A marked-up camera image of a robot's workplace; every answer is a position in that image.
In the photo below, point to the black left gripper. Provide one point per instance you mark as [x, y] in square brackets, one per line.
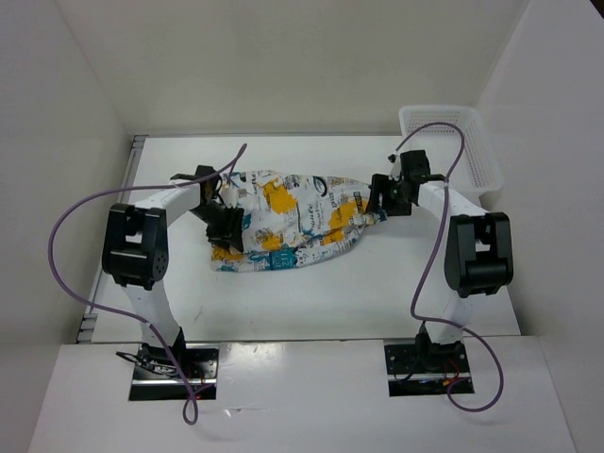
[229, 234]

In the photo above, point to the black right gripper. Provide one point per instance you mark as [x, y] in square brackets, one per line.
[380, 183]

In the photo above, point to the printed yellow teal white shorts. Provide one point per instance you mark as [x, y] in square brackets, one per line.
[292, 221]

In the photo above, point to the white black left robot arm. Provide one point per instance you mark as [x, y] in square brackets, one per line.
[136, 254]

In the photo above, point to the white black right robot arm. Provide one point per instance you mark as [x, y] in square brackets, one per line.
[477, 244]

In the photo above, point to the white plastic laundry basket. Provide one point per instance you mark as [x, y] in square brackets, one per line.
[453, 136]

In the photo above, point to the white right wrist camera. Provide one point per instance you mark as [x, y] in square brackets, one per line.
[396, 169]

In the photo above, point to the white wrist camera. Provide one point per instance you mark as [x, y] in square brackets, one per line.
[231, 197]
[396, 169]

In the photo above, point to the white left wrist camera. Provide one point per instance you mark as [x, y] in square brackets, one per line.
[231, 197]

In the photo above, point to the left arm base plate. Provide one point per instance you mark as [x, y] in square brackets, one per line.
[158, 380]

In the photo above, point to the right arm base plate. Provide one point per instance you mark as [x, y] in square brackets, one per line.
[409, 376]

